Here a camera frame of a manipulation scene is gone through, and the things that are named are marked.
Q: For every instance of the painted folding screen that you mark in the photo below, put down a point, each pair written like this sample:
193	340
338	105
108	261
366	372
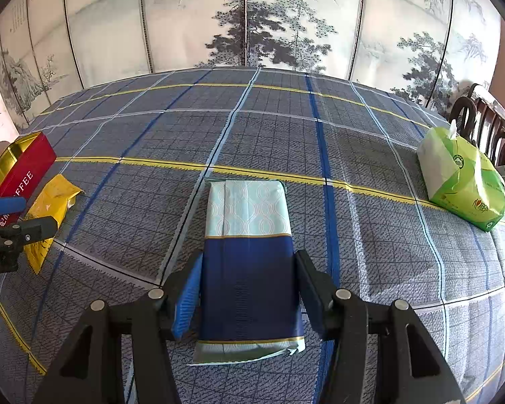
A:
109	21

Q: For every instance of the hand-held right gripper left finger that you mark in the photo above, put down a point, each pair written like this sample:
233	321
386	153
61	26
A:
187	298

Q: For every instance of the red tin box gold inside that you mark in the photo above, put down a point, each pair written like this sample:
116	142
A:
25	168

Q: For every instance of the blue and pale green packet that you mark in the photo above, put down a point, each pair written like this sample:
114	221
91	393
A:
248	286

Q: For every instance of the green tissue pack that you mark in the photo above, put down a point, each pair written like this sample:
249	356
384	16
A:
467	185

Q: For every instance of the yellow packet with white print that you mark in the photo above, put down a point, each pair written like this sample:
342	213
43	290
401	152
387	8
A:
54	202

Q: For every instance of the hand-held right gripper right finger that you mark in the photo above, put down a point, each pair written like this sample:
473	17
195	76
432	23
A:
313	298

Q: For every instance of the blue plaid tablecloth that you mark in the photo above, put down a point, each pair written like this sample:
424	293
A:
362	261

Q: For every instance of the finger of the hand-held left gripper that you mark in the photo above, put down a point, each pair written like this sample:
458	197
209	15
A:
6	206
38	227

